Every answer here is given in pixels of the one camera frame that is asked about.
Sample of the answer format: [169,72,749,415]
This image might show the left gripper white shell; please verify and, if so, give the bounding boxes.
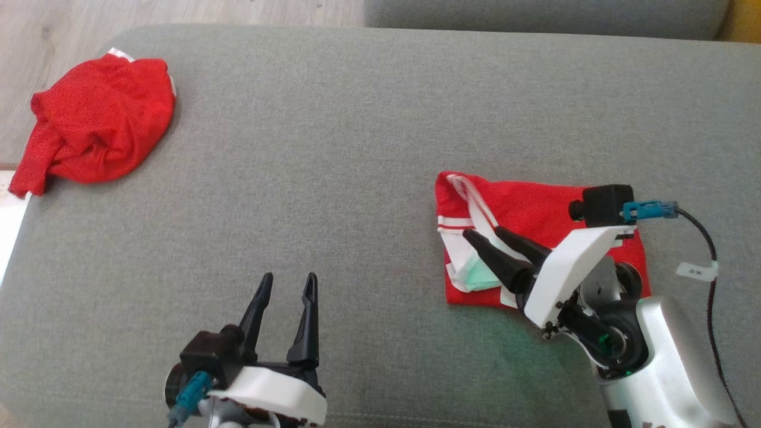
[205,273,328,428]

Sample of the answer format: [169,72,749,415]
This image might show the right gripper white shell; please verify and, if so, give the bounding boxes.
[463,225,637,329]

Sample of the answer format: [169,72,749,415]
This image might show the red garment with white stripes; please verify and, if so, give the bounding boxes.
[435,171,652,310]

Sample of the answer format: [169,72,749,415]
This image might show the red garment with grey print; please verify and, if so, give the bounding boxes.
[8,49,177,199]

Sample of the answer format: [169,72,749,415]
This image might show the grey sofa seat cushion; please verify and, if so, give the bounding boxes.
[0,24,761,428]

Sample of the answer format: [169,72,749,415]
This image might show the grey sofa back cushion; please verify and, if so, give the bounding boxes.
[364,0,732,41]

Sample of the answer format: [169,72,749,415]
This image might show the yellow object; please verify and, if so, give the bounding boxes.
[716,0,761,43]

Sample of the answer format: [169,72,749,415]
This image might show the right black cable blue plug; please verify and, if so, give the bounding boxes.
[622,201,750,428]

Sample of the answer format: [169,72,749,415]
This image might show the white cable label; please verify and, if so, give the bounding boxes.
[676,262,719,280]

